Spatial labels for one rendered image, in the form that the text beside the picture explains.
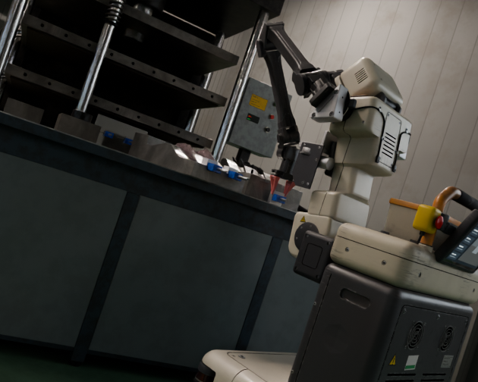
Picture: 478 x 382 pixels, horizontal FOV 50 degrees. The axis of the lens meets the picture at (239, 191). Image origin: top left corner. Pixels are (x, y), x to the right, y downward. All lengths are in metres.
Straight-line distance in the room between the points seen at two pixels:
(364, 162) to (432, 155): 2.92
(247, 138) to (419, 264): 1.79
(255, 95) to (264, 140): 0.27
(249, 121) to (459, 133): 2.14
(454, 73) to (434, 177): 0.92
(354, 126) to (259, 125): 1.38
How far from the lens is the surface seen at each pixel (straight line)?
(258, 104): 3.05
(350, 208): 1.80
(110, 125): 2.72
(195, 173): 1.88
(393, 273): 1.40
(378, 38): 5.43
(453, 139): 4.61
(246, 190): 2.08
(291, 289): 2.25
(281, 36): 2.01
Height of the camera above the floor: 0.77
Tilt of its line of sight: 1 degrees up
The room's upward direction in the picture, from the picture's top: 19 degrees clockwise
